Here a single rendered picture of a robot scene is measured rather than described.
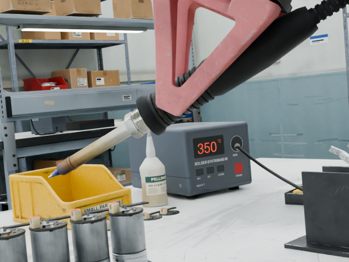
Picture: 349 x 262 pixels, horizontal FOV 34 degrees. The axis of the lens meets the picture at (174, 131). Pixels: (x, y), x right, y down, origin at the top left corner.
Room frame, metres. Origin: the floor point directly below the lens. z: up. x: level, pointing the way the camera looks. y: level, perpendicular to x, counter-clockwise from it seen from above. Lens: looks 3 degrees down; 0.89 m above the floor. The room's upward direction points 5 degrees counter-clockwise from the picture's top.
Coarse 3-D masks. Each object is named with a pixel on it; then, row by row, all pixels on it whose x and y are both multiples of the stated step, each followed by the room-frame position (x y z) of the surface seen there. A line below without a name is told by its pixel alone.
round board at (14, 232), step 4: (8, 228) 0.37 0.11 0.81; (12, 228) 0.37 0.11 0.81; (16, 228) 0.37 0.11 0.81; (20, 228) 0.37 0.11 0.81; (12, 232) 0.36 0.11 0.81; (16, 232) 0.36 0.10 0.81; (20, 232) 0.36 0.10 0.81; (24, 232) 0.36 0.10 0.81; (0, 236) 0.35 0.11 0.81; (4, 236) 0.35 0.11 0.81; (8, 236) 0.35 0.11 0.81; (12, 236) 0.35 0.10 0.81; (16, 236) 0.35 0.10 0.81
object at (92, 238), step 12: (84, 216) 0.39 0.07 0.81; (72, 228) 0.38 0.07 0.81; (84, 228) 0.38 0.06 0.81; (96, 228) 0.38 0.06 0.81; (72, 240) 0.39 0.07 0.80; (84, 240) 0.38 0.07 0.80; (96, 240) 0.38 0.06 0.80; (108, 240) 0.39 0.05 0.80; (84, 252) 0.38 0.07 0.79; (96, 252) 0.38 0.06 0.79; (108, 252) 0.39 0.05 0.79
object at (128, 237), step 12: (120, 216) 0.39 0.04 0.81; (132, 216) 0.39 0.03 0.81; (120, 228) 0.39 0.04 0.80; (132, 228) 0.39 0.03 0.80; (120, 240) 0.39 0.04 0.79; (132, 240) 0.39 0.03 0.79; (144, 240) 0.40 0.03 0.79; (120, 252) 0.39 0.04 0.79; (132, 252) 0.39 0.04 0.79; (144, 252) 0.40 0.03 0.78
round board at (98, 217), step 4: (96, 216) 0.39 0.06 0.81; (100, 216) 0.39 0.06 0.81; (104, 216) 0.39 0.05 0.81; (72, 220) 0.38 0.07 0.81; (76, 220) 0.38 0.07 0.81; (80, 220) 0.38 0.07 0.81; (84, 220) 0.38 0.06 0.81; (88, 220) 0.38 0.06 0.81; (92, 220) 0.38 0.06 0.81; (96, 220) 0.38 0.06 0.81
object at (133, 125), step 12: (132, 120) 0.32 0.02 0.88; (120, 132) 0.33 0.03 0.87; (132, 132) 0.32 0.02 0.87; (144, 132) 0.33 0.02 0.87; (96, 144) 0.33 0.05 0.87; (108, 144) 0.33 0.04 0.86; (72, 156) 0.34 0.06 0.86; (84, 156) 0.34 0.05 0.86; (60, 168) 0.34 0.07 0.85; (72, 168) 0.34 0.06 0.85
